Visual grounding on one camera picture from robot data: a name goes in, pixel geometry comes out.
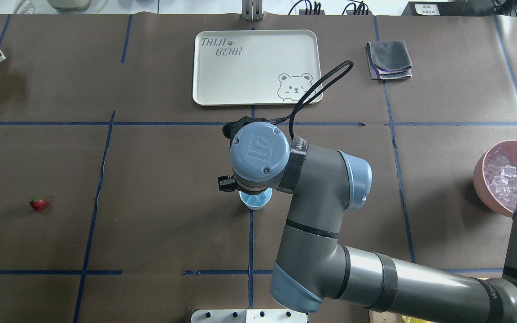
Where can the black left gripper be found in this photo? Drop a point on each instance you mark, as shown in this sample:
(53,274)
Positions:
(225,183)

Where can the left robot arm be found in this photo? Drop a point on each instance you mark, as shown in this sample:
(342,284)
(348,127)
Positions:
(311,265)

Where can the light blue cup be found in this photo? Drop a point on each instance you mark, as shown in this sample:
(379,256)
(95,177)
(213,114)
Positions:
(256,202)

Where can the clear ice cubes pile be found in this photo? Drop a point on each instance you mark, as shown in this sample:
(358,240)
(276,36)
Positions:
(510,177)

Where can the cream bear tray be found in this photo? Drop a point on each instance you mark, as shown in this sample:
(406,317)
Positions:
(254,67)

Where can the red strawberry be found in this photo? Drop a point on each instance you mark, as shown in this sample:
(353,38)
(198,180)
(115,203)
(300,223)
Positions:
(37,203)

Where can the folded grey purple cloth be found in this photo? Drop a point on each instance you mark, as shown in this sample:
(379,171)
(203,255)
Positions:
(388,60)

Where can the yellow lemon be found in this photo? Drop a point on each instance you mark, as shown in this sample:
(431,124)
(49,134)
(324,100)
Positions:
(409,319)

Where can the pink bowl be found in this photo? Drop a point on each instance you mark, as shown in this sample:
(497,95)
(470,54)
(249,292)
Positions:
(505,175)

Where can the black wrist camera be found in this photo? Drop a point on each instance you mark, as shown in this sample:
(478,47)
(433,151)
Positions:
(230,129)

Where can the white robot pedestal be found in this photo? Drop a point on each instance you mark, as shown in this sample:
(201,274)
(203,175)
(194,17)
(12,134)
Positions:
(248,316)

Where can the aluminium frame post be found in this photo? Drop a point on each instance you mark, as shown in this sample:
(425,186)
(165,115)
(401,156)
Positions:
(252,10)

